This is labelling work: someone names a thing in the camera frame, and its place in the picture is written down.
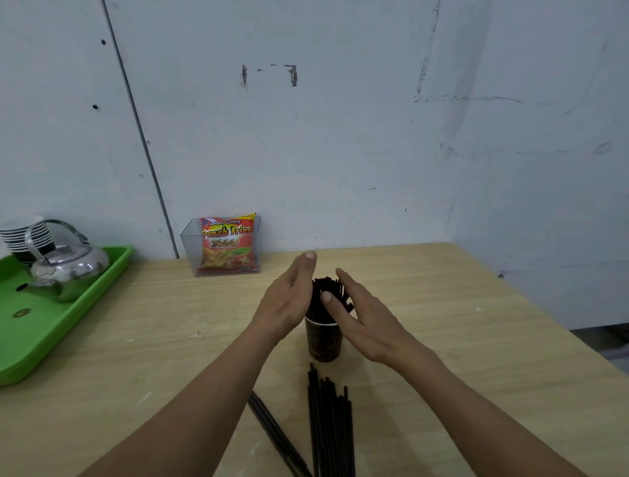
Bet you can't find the red snack packet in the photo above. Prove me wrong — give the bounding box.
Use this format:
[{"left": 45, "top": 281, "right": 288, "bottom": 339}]
[{"left": 197, "top": 212, "right": 259, "bottom": 274}]

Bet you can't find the thin dark wall cable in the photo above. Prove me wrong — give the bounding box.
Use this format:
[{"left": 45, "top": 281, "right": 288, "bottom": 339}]
[{"left": 100, "top": 0, "right": 181, "bottom": 259}]

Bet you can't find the person's left hand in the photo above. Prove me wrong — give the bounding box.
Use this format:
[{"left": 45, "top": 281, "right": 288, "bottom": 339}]
[{"left": 250, "top": 251, "right": 317, "bottom": 345}]

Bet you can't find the dark brown paper cup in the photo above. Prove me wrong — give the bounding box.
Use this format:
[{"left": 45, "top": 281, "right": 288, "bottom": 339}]
[{"left": 304, "top": 315, "right": 344, "bottom": 364}]

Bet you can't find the person's right forearm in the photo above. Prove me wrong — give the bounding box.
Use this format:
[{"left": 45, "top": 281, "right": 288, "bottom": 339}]
[{"left": 388, "top": 346, "right": 586, "bottom": 477}]

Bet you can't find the person's left forearm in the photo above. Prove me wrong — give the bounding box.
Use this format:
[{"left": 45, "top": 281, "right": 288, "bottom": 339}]
[{"left": 78, "top": 319, "right": 283, "bottom": 477}]

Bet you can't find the pile of black straws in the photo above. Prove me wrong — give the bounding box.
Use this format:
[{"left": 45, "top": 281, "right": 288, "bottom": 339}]
[{"left": 307, "top": 363, "right": 356, "bottom": 477}]

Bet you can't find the stack of white cups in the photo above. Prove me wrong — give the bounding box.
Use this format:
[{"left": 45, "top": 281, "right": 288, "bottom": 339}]
[{"left": 0, "top": 215, "right": 54, "bottom": 262}]

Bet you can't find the clear acrylic box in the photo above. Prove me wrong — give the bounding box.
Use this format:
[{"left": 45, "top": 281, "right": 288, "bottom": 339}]
[{"left": 180, "top": 215, "right": 262, "bottom": 277}]

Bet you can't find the green plastic tray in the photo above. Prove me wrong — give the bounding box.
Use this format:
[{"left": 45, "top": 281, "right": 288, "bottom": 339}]
[{"left": 0, "top": 245, "right": 135, "bottom": 387}]

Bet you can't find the black drinking straw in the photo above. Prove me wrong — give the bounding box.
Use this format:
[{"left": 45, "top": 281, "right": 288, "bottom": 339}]
[
  {"left": 247, "top": 394, "right": 297, "bottom": 477},
  {"left": 251, "top": 391, "right": 314, "bottom": 477}
]

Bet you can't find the person's right hand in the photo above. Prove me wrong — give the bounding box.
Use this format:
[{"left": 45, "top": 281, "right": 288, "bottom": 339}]
[{"left": 320, "top": 268, "right": 434, "bottom": 370}]

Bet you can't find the bundle of black straws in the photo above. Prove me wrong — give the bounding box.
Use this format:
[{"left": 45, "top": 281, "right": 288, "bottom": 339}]
[{"left": 312, "top": 277, "right": 356, "bottom": 326}]

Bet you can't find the silver metal kettle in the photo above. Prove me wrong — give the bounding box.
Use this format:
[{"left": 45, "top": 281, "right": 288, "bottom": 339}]
[{"left": 20, "top": 219, "right": 110, "bottom": 302}]

